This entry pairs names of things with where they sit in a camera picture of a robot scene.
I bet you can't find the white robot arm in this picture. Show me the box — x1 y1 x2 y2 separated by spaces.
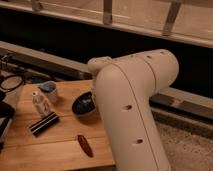
88 49 179 171

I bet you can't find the black rectangular box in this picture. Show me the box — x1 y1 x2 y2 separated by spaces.
29 112 59 136

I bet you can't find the black object at left edge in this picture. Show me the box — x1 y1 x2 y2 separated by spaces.
0 90 15 150

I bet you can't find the black round ring object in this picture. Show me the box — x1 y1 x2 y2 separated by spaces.
0 75 24 92

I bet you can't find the dark ceramic bowl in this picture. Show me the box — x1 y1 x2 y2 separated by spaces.
72 91 95 116

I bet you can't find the metal window rail frame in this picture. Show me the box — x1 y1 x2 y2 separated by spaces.
0 0 213 48

